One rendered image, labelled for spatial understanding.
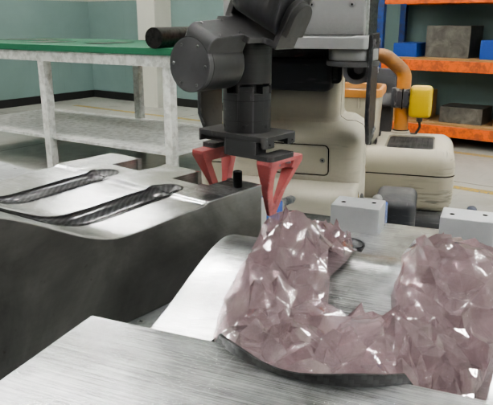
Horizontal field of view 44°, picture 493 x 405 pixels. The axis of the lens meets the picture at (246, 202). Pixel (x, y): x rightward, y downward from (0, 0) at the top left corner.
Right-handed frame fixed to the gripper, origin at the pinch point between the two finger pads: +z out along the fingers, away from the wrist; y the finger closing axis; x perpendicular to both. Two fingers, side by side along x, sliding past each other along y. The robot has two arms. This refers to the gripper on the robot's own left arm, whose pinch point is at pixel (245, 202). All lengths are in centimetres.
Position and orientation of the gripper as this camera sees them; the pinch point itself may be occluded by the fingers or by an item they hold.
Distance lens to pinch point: 75.3
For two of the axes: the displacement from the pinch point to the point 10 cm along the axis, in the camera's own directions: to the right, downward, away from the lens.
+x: 6.2, -2.2, 7.6
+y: 7.9, 1.8, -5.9
